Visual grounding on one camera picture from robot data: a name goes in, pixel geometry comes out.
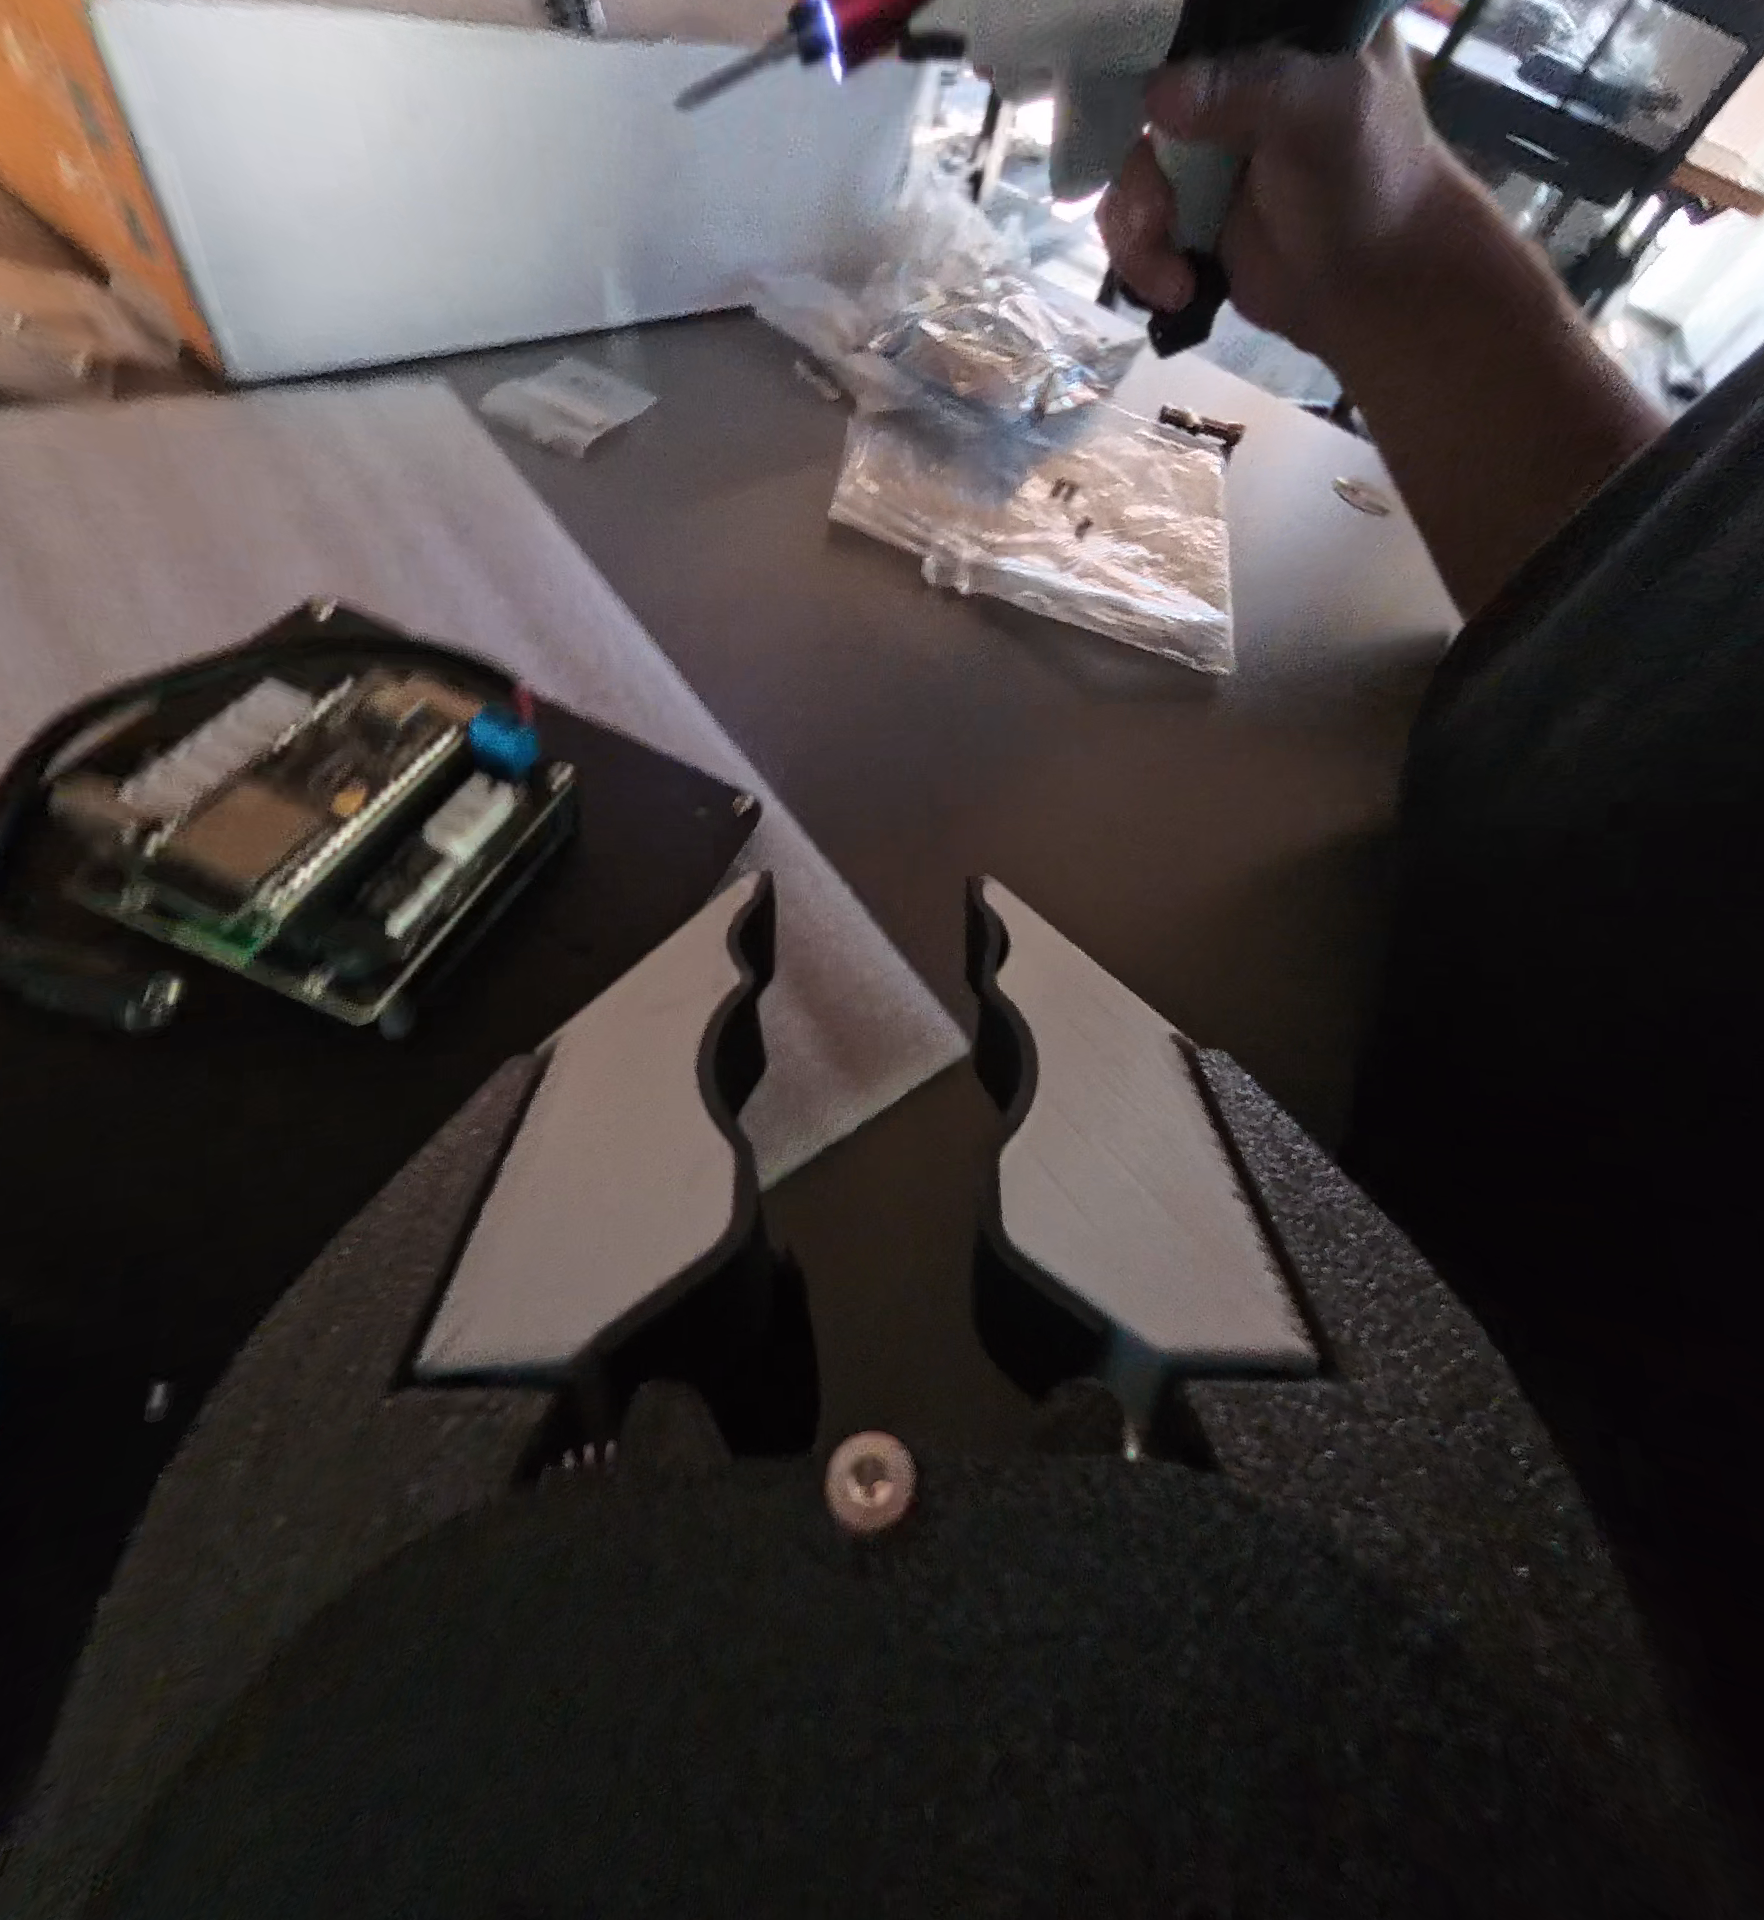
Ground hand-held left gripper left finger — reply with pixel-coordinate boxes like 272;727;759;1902
414;869;778;1382

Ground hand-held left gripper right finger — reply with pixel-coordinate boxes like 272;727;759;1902
965;873;1322;1463

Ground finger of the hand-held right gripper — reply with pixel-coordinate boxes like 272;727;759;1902
912;0;1180;199

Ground red electric screwdriver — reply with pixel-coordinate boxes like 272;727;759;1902
672;0;922;111

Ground person's right forearm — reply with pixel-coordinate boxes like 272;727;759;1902
1272;150;1680;618

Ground grey desk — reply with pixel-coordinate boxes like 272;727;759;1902
0;300;1470;1442

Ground person's right hand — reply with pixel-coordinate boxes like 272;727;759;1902
1098;53;1479;371

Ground crumpled clear plastic bag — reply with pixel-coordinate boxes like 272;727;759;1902
859;277;1145;422

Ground black metal rack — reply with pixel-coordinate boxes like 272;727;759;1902
1422;0;1764;302

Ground green control circuit board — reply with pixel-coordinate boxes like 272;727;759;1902
42;668;585;1029

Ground large clear plastic bag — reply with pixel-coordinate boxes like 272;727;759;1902
828;406;1242;677

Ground person's dark shirt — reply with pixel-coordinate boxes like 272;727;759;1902
1347;270;1764;1920

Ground small clear plastic bag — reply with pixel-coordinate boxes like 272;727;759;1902
481;356;660;460

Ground white and orange box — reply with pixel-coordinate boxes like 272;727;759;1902
0;0;943;383

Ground white foam sheet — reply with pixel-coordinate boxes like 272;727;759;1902
0;375;973;1189

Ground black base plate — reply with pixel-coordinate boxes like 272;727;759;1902
0;597;764;1502

